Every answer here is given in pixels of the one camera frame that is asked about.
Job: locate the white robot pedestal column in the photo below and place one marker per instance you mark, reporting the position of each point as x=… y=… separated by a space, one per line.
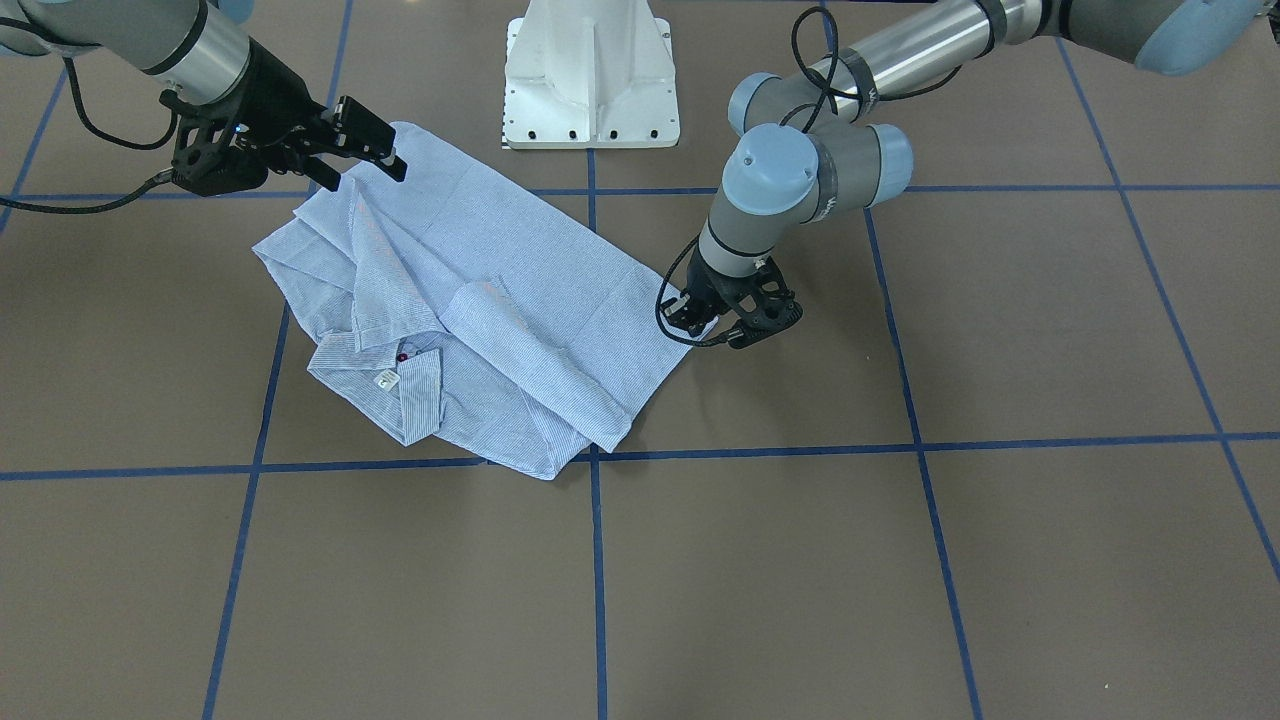
x=590 y=75

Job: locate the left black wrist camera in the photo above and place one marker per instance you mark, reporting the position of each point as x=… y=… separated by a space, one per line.
x=763 y=302

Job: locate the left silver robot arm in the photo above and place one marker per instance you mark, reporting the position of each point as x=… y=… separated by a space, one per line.
x=806 y=150

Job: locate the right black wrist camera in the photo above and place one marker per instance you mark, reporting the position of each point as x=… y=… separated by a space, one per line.
x=206 y=160

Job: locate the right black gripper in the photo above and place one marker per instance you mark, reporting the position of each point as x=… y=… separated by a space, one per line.
x=272 y=92

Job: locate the light blue striped shirt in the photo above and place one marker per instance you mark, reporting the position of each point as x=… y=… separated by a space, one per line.
x=455 y=304

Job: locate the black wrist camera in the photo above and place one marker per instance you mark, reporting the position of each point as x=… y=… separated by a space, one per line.
x=763 y=302
x=206 y=160

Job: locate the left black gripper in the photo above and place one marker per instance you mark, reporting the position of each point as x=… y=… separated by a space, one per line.
x=716 y=285

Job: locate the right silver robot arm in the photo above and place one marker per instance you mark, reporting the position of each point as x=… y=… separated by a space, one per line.
x=193 y=47

